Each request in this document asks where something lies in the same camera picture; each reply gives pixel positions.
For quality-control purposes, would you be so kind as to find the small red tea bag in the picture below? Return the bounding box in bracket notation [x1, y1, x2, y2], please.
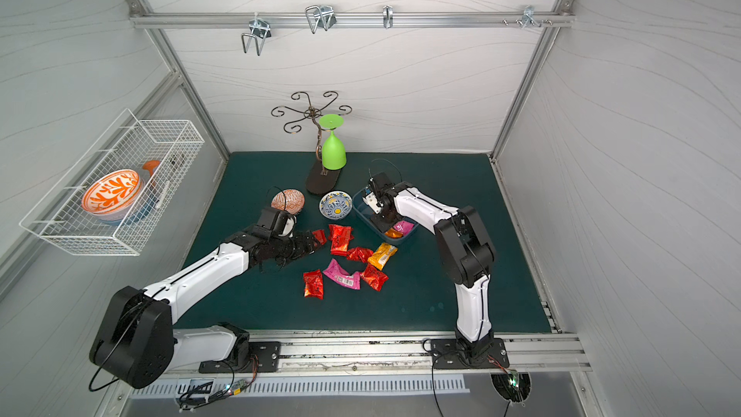
[312, 230, 327, 246]

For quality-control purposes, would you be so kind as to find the pink tea bag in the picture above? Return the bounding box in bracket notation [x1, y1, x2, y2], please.
[322, 259, 361, 291]
[393, 220, 415, 237]

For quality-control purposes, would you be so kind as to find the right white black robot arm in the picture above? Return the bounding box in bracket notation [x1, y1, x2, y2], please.
[369, 173, 497, 359]

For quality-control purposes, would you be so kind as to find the metal hook right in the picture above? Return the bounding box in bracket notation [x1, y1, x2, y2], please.
[502, 6, 552, 29]

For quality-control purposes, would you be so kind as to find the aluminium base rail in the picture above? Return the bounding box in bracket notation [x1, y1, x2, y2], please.
[115, 329, 592, 380]

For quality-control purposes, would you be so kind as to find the orange tea bag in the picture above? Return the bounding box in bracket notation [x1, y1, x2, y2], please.
[384, 228, 406, 239]

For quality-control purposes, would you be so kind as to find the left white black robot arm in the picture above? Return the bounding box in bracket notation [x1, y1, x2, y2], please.
[89, 207, 323, 389]

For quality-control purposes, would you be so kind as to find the white wire wall basket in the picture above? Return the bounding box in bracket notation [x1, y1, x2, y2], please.
[19, 110, 204, 257]

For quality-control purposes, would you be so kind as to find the green plastic goblet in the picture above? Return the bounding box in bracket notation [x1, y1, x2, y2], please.
[320, 114, 347, 171]

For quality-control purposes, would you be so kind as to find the blue plastic storage box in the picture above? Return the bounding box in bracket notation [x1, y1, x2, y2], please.
[352, 187, 419, 245]

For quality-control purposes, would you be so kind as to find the orange white bowl in basket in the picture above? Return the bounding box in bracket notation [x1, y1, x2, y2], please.
[81, 169, 144, 222]

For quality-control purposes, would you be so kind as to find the red tea bag front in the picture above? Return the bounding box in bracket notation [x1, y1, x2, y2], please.
[303, 270, 324, 299]

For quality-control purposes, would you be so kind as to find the orange spoon in basket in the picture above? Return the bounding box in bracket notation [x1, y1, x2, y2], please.
[142, 159, 161, 188]

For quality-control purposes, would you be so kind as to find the dark cup stand with rod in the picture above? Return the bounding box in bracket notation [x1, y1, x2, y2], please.
[270, 91, 353, 196]

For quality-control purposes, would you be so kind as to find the metal double hook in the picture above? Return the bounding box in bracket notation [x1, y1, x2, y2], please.
[240, 15, 272, 56]

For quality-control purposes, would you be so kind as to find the large red tea bag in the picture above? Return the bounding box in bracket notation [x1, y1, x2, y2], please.
[329, 224, 352, 257]

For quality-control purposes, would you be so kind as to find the yellow tea bag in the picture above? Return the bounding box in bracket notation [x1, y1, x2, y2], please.
[368, 242, 398, 270]

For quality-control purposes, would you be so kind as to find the aluminium top rail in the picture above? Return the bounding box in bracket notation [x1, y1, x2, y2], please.
[129, 9, 576, 31]

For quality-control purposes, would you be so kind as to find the blue patterned small bowl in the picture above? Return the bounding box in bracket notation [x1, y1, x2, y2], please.
[318, 190, 353, 221]

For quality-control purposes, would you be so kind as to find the orange patterned ceramic bowl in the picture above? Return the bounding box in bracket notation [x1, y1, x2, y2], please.
[270, 188, 306, 215]

